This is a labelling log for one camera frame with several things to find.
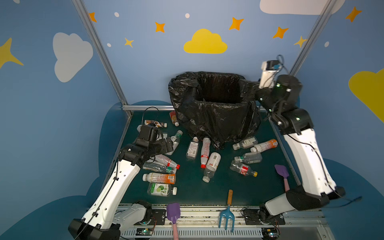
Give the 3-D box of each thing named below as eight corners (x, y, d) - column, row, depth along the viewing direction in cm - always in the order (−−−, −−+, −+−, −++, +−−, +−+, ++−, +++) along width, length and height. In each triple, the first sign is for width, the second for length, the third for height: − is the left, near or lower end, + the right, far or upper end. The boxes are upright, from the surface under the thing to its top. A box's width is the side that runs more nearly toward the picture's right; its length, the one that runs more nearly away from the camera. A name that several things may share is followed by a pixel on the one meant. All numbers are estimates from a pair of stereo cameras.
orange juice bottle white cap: (143, 182, 85) (141, 180, 82) (145, 173, 88) (144, 172, 86) (175, 184, 84) (174, 182, 82) (176, 176, 87) (176, 174, 85)
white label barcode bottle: (201, 180, 87) (201, 177, 83) (209, 154, 98) (209, 150, 95) (214, 185, 86) (215, 182, 82) (220, 157, 97) (221, 153, 93)
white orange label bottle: (253, 154, 98) (255, 151, 95) (249, 148, 101) (251, 145, 98) (276, 147, 102) (279, 144, 99) (272, 141, 105) (275, 138, 102)
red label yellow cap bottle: (229, 170, 91) (230, 167, 88) (230, 162, 94) (231, 160, 91) (255, 179, 87) (257, 176, 85) (256, 170, 91) (258, 168, 88)
